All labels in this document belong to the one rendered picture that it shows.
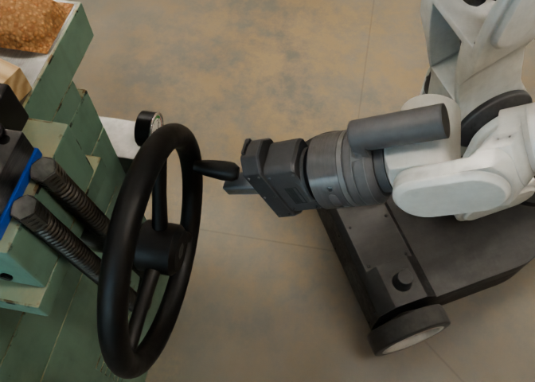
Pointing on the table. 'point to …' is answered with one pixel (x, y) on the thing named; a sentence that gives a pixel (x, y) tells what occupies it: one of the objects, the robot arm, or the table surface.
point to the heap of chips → (30, 20)
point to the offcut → (14, 79)
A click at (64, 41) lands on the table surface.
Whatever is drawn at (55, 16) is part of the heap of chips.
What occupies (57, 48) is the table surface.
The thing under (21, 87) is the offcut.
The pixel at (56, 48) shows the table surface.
